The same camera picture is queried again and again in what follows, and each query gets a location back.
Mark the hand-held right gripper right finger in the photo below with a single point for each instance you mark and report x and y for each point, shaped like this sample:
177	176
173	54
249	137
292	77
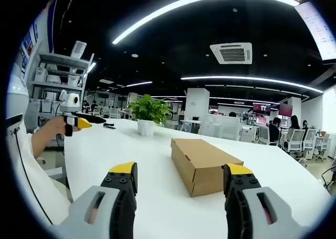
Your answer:
241	182

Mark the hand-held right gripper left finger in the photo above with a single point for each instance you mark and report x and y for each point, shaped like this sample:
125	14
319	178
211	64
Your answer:
119	182

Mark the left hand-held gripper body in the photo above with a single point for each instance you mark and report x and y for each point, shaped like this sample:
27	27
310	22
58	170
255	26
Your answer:
68	102

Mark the brown cardboard shoe box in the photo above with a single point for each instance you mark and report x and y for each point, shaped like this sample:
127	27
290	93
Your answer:
199	155

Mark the person's left hand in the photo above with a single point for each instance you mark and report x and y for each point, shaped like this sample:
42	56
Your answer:
56	127

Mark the short ceiling light bar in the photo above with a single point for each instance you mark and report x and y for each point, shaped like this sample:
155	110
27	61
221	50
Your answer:
92	67

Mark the grey metal storage shelf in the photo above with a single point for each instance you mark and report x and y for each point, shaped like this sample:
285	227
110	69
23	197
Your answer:
63	57

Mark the white chest device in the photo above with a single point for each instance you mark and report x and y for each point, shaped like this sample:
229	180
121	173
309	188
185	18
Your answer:
17	99

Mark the white office chair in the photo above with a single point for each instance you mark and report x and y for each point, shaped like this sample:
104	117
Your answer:
263	134
309	141
322	144
295	139

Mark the stack of white baskets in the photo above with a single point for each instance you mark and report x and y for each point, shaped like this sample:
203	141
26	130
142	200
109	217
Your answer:
78	49

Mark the white desk partition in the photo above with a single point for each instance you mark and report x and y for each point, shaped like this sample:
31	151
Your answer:
220	127

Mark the green plant in white pot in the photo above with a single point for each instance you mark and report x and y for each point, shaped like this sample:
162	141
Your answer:
148	110

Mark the person's white shirt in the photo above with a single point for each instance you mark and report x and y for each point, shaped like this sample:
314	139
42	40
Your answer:
44	181

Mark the dark red display screen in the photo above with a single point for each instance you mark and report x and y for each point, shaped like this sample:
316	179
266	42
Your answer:
285	109

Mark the black office chair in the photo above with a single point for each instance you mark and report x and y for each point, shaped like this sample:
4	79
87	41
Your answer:
329	180

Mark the thin ceiling light strip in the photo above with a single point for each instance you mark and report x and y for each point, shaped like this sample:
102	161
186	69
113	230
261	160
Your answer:
249	78

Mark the ceiling air conditioner vent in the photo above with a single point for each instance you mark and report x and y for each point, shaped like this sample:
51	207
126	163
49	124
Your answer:
231	53

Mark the long curved ceiling light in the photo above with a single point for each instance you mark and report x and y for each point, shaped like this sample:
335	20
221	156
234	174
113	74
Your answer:
183	4

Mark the wall poster board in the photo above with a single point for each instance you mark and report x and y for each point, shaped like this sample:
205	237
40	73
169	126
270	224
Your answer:
29	47

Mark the red wall display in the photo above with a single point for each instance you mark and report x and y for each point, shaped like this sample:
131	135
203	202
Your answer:
261	109

